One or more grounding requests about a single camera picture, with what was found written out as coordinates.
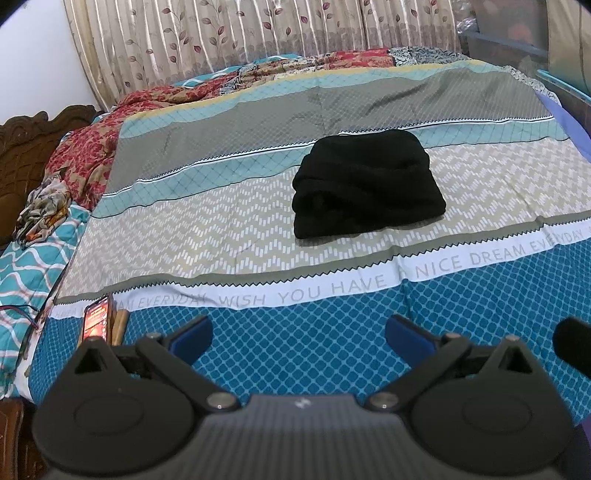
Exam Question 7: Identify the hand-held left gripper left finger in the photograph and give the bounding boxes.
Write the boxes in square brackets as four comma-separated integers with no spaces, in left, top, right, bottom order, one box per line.
[74,315,241,411]

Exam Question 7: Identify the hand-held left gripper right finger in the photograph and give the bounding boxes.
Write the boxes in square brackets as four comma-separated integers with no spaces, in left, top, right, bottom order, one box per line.
[369,315,536,411]

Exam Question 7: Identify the black pants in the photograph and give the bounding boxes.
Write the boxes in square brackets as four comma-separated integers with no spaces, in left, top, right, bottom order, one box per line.
[291,130,448,240]

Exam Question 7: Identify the wooden stick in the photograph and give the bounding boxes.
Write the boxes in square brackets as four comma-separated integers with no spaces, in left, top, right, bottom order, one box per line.
[108,310,131,348]

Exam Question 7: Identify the smartphone with lit screen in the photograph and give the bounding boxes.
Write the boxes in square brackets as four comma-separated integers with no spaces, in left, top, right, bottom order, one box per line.
[78,294,115,345]

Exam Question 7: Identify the striped patterned bedsheet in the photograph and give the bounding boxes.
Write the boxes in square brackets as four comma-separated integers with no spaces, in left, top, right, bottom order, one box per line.
[30,61,591,423]

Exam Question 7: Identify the teal white lattice quilt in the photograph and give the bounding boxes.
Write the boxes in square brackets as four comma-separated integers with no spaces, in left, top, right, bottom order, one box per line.
[0,203,89,398]

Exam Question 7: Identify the crumpled multicolour scarf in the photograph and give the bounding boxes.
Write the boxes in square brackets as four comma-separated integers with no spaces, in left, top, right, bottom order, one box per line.
[14,171,73,245]

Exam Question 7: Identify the dark wooden furniture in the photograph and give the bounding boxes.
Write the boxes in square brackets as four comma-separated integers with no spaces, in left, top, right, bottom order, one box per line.
[0,398,44,480]

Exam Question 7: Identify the red floral blanket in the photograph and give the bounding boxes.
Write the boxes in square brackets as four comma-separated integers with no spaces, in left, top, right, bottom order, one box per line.
[46,76,232,210]

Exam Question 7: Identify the lavender cloth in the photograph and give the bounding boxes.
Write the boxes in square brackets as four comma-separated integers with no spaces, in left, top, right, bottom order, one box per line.
[534,90,591,163]

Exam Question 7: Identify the carved wooden headboard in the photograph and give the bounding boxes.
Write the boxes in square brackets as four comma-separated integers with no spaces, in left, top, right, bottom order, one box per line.
[0,104,106,252]

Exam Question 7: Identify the teal plastic bin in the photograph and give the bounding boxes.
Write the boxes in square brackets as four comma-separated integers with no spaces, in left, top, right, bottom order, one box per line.
[537,69,591,139]

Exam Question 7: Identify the patchwork patterned cloth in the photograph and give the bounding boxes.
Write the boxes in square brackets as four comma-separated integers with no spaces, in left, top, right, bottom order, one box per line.
[175,46,468,95]

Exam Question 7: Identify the beige leaf print curtain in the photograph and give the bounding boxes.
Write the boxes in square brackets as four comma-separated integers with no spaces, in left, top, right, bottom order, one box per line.
[62,0,462,112]

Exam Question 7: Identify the beige cloth cover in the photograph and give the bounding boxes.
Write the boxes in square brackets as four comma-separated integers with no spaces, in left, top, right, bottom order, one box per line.
[546,0,591,97]

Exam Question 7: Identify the clear storage box teal lid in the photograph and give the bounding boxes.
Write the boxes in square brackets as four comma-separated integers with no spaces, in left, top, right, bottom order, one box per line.
[461,0,551,75]

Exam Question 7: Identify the red and black wire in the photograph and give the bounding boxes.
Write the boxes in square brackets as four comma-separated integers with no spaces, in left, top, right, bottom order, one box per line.
[0,302,45,334]

